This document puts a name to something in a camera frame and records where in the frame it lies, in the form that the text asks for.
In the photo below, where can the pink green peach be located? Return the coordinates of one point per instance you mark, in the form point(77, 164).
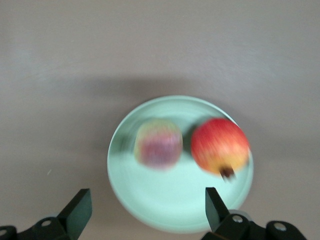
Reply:
point(158, 145)

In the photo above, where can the brown table cloth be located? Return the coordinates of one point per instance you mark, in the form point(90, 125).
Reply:
point(75, 75)

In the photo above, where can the red yellow pomegranate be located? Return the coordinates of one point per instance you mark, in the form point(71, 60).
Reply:
point(220, 145)

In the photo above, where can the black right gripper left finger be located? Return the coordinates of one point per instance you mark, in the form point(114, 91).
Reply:
point(75, 215)

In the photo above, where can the light green plate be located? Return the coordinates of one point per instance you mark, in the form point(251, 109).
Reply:
point(175, 200)

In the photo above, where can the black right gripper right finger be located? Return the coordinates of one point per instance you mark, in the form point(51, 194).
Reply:
point(217, 215)

